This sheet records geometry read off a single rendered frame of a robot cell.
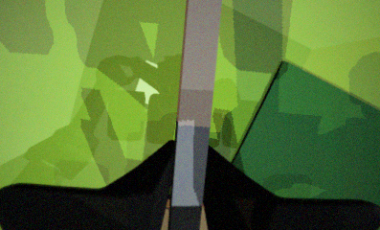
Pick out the red golf putter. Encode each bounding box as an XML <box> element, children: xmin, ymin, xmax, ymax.
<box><xmin>168</xmin><ymin>0</ymin><xmax>222</xmax><ymax>230</ymax></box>

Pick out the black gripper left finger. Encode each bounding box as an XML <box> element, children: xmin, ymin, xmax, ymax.
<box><xmin>0</xmin><ymin>140</ymin><xmax>174</xmax><ymax>230</ymax></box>

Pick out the dark green mat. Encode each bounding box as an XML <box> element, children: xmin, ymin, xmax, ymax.
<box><xmin>232</xmin><ymin>60</ymin><xmax>380</xmax><ymax>206</ymax></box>

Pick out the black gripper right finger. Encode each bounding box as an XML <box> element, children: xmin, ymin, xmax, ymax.
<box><xmin>203</xmin><ymin>145</ymin><xmax>380</xmax><ymax>230</ymax></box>

